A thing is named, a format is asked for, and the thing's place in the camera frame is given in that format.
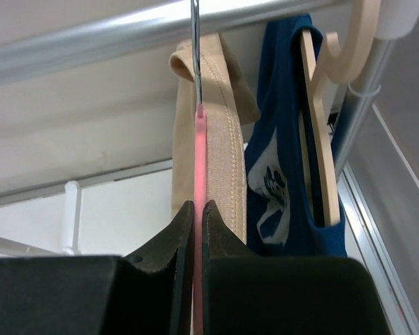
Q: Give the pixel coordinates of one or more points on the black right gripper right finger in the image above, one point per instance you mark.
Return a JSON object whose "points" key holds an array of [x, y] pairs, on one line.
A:
{"points": [[244, 293]]}

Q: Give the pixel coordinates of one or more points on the blue printed t shirt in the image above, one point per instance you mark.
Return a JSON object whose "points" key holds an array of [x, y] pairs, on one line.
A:
{"points": [[284, 199]]}

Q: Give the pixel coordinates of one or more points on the pink wire hanger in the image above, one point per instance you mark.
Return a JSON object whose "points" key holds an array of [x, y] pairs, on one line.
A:
{"points": [[200, 174]]}

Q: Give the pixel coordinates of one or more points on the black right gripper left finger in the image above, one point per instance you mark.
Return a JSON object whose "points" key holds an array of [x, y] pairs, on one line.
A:
{"points": [[146, 292]]}

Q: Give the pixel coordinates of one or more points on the white clothes rack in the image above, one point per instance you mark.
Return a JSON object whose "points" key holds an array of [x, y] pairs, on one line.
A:
{"points": [[156, 26]]}

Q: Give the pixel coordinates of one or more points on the beige t shirt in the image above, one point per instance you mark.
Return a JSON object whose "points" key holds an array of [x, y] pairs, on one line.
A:
{"points": [[229, 104]]}

